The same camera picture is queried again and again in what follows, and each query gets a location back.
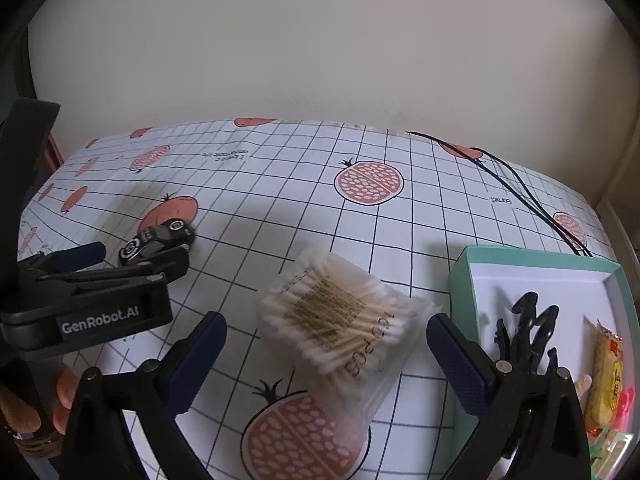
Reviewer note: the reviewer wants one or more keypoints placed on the pale yellow soft item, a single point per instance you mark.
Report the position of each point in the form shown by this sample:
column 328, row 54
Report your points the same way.
column 612, row 452

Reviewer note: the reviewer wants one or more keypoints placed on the person's left hand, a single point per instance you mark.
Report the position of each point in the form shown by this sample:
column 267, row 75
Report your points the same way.
column 66, row 400

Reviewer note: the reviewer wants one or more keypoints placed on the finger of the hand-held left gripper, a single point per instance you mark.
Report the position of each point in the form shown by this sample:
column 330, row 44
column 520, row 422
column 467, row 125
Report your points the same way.
column 75, row 257
column 170, row 265

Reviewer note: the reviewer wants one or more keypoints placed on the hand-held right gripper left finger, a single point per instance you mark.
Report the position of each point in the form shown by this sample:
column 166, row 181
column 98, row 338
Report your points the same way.
column 200, row 355

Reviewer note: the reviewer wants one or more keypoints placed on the reddish brown furniture edge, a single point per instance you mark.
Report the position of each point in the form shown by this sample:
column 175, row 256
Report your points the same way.
column 52, row 152

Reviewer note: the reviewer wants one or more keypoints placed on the black hair claw clip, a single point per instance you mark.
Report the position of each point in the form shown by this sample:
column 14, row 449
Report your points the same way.
column 525, row 340

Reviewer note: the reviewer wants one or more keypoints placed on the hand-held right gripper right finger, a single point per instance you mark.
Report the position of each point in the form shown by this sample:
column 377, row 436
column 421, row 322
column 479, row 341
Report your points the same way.
column 460, row 360

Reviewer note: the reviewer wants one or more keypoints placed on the pomegranate print grid tablecloth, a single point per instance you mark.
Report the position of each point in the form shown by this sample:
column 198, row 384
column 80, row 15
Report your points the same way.
column 300, row 185

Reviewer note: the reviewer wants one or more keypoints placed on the pack of cotton swabs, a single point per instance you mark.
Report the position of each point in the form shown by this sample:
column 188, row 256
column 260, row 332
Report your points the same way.
column 330, row 315

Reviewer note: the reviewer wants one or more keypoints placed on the yellow snack packet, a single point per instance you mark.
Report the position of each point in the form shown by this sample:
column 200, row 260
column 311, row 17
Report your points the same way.
column 607, row 375

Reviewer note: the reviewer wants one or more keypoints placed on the black toy car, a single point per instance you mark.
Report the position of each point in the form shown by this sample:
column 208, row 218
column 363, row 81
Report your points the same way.
column 160, row 232

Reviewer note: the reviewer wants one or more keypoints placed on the teal white cardboard tray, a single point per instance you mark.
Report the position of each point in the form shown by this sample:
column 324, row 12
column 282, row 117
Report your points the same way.
column 540, row 285

